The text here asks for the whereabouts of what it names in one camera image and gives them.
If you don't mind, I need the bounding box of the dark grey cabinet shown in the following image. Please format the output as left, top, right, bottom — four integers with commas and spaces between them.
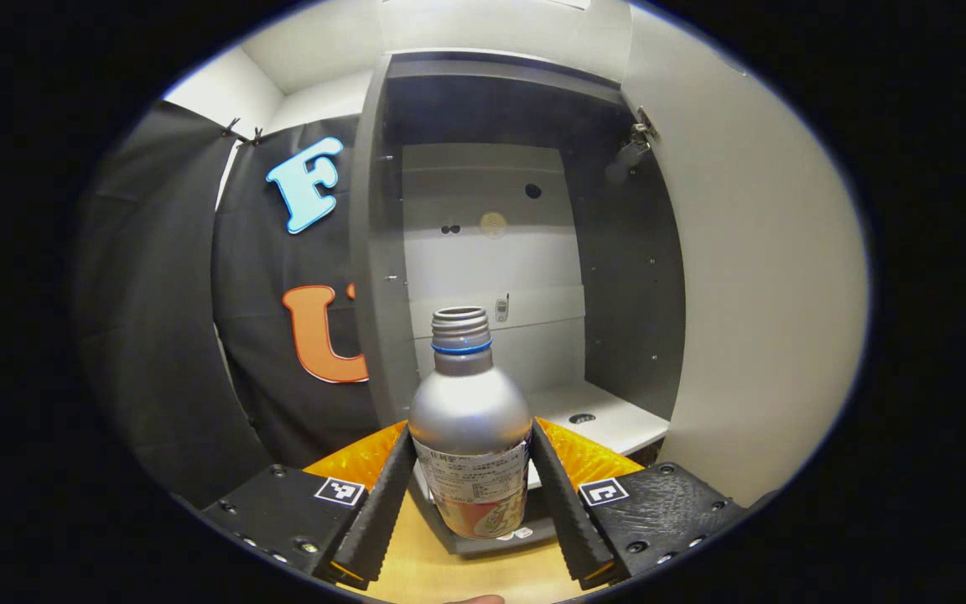
349, 50, 687, 559

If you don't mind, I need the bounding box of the black backdrop cloth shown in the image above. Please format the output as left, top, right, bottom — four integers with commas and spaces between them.
72, 101, 383, 508

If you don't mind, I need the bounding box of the silver metal bottle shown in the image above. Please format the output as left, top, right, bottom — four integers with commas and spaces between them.
408, 306, 532, 540

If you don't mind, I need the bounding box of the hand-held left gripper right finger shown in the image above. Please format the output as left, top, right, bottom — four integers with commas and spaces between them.
529, 417, 756, 591

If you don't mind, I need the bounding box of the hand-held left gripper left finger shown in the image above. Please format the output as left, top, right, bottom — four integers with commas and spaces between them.
202, 419, 417, 591

